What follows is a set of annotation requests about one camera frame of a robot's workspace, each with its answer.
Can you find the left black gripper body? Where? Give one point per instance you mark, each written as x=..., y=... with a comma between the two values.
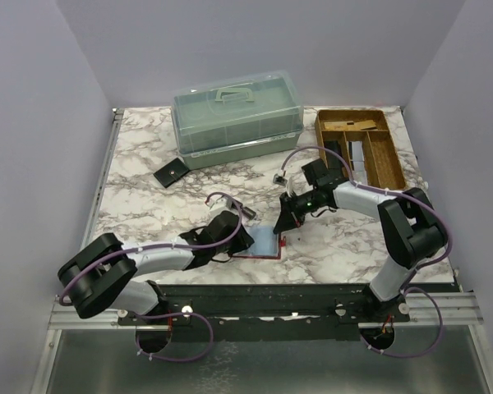
x=237, y=243

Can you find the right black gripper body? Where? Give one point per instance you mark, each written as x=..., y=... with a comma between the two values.
x=304, y=203

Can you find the red card holder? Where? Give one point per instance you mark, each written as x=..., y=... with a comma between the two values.
x=264, y=248

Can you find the light blue card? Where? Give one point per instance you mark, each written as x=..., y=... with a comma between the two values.
x=260, y=231

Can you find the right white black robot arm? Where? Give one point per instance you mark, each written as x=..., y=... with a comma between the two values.
x=411, y=230

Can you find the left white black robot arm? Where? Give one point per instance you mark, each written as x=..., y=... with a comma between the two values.
x=178, y=254

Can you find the white cards in tray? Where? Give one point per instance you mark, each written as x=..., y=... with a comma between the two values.
x=357, y=161

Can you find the brown woven organizer tray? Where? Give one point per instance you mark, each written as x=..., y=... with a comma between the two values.
x=362, y=137

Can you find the brown cardboard piece in tray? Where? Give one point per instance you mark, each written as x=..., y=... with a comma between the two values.
x=367, y=125

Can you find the green plastic storage box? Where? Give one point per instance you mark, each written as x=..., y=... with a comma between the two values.
x=232, y=120

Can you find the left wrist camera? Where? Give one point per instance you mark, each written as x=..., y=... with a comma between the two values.
x=225, y=204

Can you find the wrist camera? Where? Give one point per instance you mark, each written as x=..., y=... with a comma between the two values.
x=281, y=179
x=225, y=204

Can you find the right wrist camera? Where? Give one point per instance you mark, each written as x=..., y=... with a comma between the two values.
x=281, y=179

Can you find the black mounting base rail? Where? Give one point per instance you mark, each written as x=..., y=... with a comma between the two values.
x=260, y=313

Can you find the aluminium frame rail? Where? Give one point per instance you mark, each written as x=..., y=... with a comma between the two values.
x=99, y=277

